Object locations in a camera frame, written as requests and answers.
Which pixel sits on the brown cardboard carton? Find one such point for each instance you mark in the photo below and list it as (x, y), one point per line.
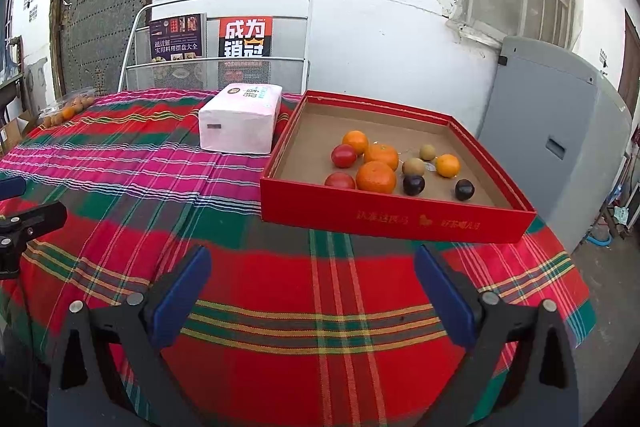
(15, 132)

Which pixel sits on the white metal mesh chair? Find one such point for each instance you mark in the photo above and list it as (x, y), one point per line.
(215, 4)

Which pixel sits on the red plaid tablecloth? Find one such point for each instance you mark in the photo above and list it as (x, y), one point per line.
(260, 277)

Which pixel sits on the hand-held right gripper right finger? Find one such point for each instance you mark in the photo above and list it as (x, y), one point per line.
(445, 297)

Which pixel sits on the small orange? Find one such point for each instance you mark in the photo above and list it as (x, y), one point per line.
(355, 142)

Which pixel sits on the white tissue pack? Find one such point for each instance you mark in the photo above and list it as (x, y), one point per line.
(235, 122)

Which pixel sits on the yellow-orange orange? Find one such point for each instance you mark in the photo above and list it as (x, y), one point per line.
(447, 165)

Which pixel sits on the red and black book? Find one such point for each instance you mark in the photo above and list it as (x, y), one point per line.
(245, 37)

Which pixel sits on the dark purple plum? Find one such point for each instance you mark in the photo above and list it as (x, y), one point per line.
(464, 189)
(414, 185)

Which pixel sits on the clear plastic fruit container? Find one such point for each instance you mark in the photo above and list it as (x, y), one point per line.
(70, 107)

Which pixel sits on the brown kiwi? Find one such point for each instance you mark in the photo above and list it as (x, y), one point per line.
(413, 167)

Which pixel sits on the blue plastic item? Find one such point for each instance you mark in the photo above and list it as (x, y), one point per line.
(598, 239)

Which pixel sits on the pale green round fruit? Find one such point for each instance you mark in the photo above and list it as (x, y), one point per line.
(426, 152)

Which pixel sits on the red cardboard box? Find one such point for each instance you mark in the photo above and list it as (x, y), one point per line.
(320, 207)

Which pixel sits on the grey metal cabinet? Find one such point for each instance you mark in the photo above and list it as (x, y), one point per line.
(540, 107)

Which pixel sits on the dark cookbook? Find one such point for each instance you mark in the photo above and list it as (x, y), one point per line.
(177, 37)

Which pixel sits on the orange mandarin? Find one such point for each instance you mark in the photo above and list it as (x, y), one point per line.
(381, 156)
(376, 177)

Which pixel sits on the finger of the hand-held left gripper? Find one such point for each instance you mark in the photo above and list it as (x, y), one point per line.
(11, 188)
(35, 218)

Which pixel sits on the red tomato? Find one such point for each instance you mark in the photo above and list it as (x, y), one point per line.
(340, 181)
(344, 155)

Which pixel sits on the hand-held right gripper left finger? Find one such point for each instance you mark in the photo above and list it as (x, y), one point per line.
(182, 297)

